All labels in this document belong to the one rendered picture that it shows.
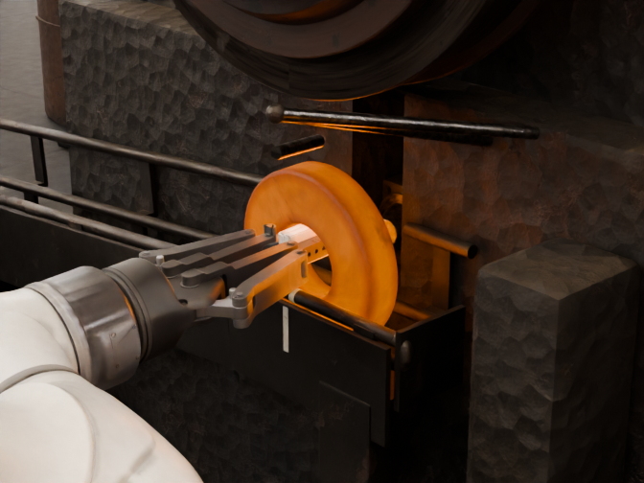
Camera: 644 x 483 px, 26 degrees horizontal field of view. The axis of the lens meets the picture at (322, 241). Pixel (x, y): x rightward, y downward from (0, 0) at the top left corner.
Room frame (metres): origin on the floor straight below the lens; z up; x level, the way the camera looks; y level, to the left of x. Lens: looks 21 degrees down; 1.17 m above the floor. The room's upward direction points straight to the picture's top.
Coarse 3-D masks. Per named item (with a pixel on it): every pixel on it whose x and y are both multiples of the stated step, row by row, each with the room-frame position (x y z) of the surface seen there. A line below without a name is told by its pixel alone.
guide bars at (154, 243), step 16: (16, 208) 1.36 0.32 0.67; (32, 208) 1.34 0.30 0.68; (48, 208) 1.32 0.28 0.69; (80, 224) 1.27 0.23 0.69; (96, 224) 1.25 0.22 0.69; (128, 240) 1.21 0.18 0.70; (144, 240) 1.20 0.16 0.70; (304, 304) 1.03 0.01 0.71; (320, 304) 1.02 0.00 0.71; (336, 320) 1.00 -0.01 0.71; (352, 320) 0.99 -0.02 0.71; (368, 320) 0.99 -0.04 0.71; (368, 336) 0.98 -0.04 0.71; (384, 336) 0.97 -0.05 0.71; (400, 352) 0.95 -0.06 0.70
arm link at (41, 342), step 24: (24, 288) 0.89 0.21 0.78; (0, 312) 0.84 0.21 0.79; (24, 312) 0.85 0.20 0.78; (48, 312) 0.86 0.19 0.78; (0, 336) 0.81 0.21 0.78; (24, 336) 0.82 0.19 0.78; (48, 336) 0.84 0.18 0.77; (0, 360) 0.79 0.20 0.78; (24, 360) 0.79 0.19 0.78; (48, 360) 0.80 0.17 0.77; (72, 360) 0.85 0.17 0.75; (0, 384) 0.77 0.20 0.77
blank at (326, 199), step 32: (256, 192) 1.09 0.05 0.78; (288, 192) 1.06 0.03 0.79; (320, 192) 1.03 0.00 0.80; (352, 192) 1.03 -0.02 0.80; (256, 224) 1.09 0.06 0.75; (288, 224) 1.07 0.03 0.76; (320, 224) 1.03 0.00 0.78; (352, 224) 1.01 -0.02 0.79; (384, 224) 1.02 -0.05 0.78; (352, 256) 1.01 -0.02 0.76; (384, 256) 1.01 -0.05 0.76; (320, 288) 1.07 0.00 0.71; (352, 288) 1.01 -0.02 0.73; (384, 288) 1.01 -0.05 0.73; (384, 320) 1.02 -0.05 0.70
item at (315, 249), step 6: (306, 240) 1.04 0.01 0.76; (312, 240) 1.04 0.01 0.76; (318, 240) 1.04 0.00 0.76; (300, 246) 1.03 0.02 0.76; (306, 246) 1.03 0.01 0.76; (312, 246) 1.03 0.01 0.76; (318, 246) 1.04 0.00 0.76; (324, 246) 1.04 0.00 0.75; (312, 252) 1.03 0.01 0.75; (318, 252) 1.04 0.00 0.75; (324, 252) 1.04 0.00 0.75; (312, 258) 1.03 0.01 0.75; (318, 258) 1.04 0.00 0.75; (306, 264) 1.01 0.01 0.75; (306, 270) 1.01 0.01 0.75
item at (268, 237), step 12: (264, 228) 1.05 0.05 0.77; (252, 240) 1.04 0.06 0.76; (264, 240) 1.04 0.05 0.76; (276, 240) 1.04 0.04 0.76; (216, 252) 1.01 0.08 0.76; (228, 252) 1.01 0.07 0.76; (240, 252) 1.02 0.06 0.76; (252, 252) 1.03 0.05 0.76; (168, 264) 0.98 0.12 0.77; (180, 264) 0.98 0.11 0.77; (192, 264) 0.98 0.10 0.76; (204, 264) 0.99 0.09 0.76; (168, 276) 0.97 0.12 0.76
